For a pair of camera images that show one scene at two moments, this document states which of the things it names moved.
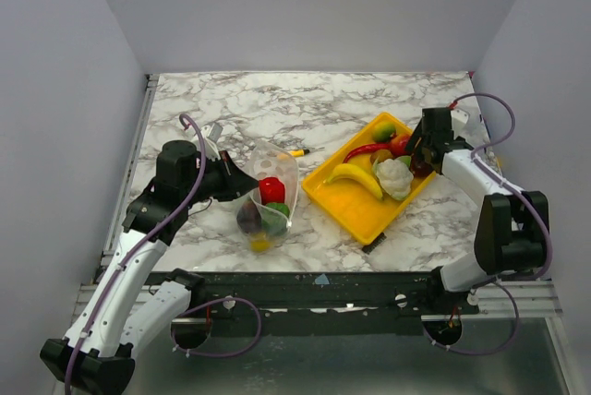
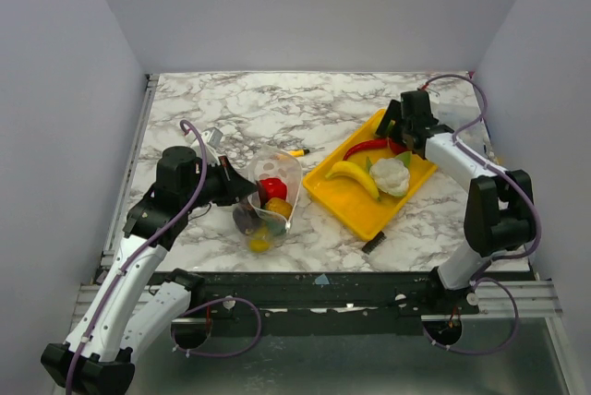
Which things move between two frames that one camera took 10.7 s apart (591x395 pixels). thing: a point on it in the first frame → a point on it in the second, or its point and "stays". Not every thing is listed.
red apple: [398, 144] → [280, 206]
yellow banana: [354, 172] stays
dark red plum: [422, 169] → [262, 200]
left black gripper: [235, 181] stays
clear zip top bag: [264, 220] stays
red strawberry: [271, 190] stays
